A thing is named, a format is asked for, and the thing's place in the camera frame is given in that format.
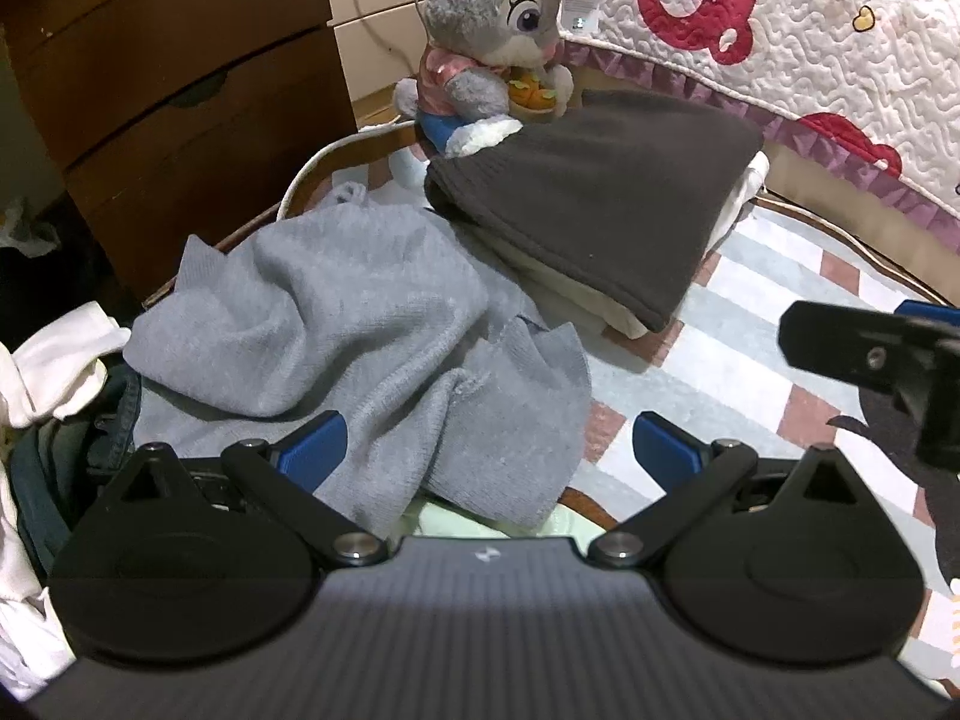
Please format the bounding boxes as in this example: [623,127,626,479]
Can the dark denim garment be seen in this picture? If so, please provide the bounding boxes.
[10,366,145,580]

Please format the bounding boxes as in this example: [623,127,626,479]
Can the cream drawer cabinet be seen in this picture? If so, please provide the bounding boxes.
[319,0,445,104]

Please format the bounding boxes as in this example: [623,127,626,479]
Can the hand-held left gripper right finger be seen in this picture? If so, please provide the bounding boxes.
[589,411,865,569]

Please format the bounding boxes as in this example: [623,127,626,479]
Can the white quilted bear-print bedspread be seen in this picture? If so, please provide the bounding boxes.
[559,0,960,212]

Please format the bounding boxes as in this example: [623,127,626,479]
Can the brown wooden dresser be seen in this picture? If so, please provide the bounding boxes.
[0,0,358,302]

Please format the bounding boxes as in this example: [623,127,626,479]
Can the white folded cloth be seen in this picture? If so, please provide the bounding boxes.
[480,150,772,340]

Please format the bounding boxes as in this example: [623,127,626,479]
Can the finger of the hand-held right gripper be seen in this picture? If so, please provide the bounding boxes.
[895,298,960,342]
[780,300,942,398]

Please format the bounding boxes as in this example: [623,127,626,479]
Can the dark brown folded garment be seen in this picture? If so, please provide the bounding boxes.
[425,88,764,333]

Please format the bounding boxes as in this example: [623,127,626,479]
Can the grey plush rabbit toy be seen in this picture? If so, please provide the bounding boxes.
[390,0,610,188]

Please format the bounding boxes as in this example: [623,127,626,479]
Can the white garment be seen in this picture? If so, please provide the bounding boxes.
[0,300,133,428]

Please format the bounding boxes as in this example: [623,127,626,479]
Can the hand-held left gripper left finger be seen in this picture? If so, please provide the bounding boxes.
[97,411,391,568]

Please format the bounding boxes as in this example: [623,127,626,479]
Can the crumpled white plastic bag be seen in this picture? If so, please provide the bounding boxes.
[0,197,62,257]

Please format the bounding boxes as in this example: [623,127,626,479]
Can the grey knit sweater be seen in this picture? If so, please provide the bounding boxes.
[124,180,593,531]

